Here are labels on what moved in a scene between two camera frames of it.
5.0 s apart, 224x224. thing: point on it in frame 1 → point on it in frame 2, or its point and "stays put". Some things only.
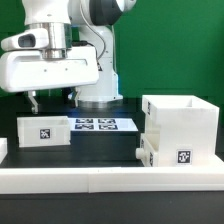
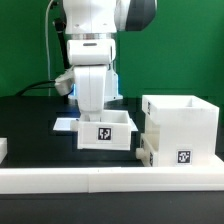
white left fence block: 3,149 stays put
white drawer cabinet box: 185,128 stays put
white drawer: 43,131 → 111,133
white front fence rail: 108,180 stays put
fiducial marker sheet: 101,124 → 72,124
